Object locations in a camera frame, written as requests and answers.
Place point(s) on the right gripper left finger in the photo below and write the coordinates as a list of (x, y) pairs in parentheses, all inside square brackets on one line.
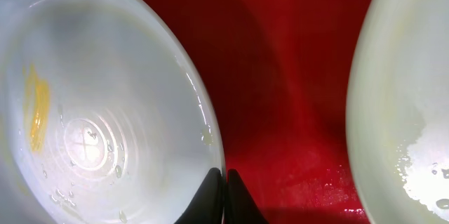
[(206, 206)]

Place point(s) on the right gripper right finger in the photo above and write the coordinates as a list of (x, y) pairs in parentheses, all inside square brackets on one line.
[(239, 206)]

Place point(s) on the light blue plate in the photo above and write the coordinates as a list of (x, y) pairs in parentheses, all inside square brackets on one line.
[(104, 118)]

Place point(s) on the white plate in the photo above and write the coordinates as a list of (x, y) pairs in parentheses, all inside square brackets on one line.
[(397, 112)]

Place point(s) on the red plastic tray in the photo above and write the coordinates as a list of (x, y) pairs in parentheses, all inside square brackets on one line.
[(276, 72)]

